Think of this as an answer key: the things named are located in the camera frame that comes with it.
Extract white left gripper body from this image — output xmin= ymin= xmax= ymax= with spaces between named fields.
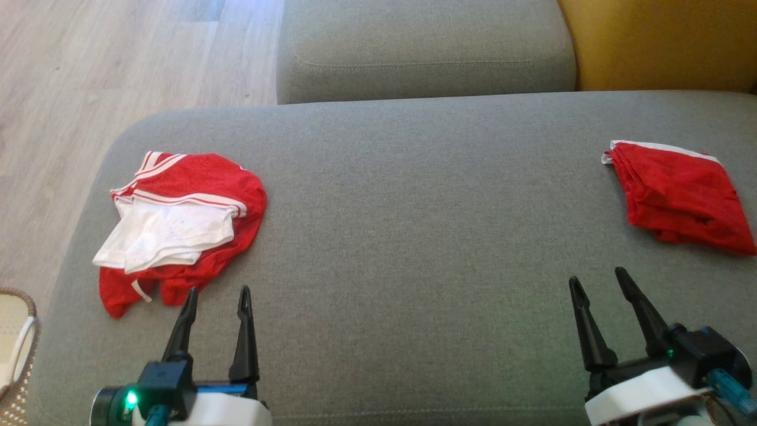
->
xmin=133 ymin=382 xmax=273 ymax=426

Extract woven wicker laundry basket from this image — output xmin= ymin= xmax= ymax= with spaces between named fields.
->
xmin=0 ymin=287 xmax=41 ymax=426

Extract small grey sofa cushion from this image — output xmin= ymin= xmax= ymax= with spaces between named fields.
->
xmin=276 ymin=0 xmax=577 ymax=105

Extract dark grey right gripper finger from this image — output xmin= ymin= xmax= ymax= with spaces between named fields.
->
xmin=614 ymin=267 xmax=672 ymax=357
xmin=569 ymin=276 xmax=619 ymax=372

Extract yellow sofa cushion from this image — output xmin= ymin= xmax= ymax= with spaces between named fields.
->
xmin=558 ymin=0 xmax=757 ymax=94

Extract red basketball jersey white trim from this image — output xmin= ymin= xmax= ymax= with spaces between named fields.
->
xmin=93 ymin=151 xmax=267 ymax=319

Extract large grey sofa seat cushion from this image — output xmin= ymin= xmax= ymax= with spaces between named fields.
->
xmin=30 ymin=90 xmax=757 ymax=426

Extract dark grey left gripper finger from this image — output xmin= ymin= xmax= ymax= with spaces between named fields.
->
xmin=161 ymin=287 xmax=199 ymax=364
xmin=229 ymin=285 xmax=261 ymax=385

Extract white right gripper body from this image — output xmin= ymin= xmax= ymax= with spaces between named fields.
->
xmin=584 ymin=355 xmax=713 ymax=426

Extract teal right camera cable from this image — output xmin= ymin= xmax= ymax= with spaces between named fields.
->
xmin=709 ymin=368 xmax=757 ymax=418

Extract red shorts with white trim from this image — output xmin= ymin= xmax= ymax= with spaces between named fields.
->
xmin=601 ymin=140 xmax=757 ymax=257

